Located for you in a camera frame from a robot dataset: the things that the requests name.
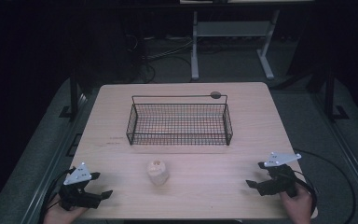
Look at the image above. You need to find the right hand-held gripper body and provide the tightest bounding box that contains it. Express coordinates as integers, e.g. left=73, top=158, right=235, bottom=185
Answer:
left=256, top=151, right=302, bottom=198

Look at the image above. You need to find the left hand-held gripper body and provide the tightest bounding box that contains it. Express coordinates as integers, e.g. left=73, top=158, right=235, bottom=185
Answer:
left=58, top=161, right=103, bottom=211

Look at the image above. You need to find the beige knobbly roll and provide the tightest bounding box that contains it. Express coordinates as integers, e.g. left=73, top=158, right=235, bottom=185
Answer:
left=146, top=159, right=171, bottom=187

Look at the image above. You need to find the black wire basket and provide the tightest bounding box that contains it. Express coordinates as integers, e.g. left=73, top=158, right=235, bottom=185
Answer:
left=125, top=91, right=234, bottom=147

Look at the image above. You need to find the person's right hand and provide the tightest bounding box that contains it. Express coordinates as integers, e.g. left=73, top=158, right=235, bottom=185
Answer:
left=279, top=185, right=313, bottom=224

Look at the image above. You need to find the person's left hand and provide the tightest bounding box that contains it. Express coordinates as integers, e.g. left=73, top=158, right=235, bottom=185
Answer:
left=42, top=203, right=90, bottom=224

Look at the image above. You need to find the aluminium frame rail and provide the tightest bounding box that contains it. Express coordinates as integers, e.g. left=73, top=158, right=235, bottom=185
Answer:
left=20, top=92, right=90, bottom=224
left=311, top=90, right=358, bottom=217

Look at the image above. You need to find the black cable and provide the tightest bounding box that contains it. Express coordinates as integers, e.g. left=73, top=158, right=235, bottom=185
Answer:
left=38, top=167, right=76, bottom=224
left=293, top=170, right=319, bottom=217
left=292, top=148, right=357, bottom=224

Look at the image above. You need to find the black metal post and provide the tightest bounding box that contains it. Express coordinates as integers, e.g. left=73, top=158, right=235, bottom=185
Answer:
left=59, top=66, right=82, bottom=121
left=323, top=66, right=350, bottom=121

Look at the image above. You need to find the white metal desk frame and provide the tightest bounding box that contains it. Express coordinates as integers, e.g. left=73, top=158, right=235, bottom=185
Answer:
left=180, top=0, right=315, bottom=81

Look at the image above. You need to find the pale floor cable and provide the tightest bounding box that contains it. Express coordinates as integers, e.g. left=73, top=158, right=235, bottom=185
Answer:
left=143, top=36, right=198, bottom=62

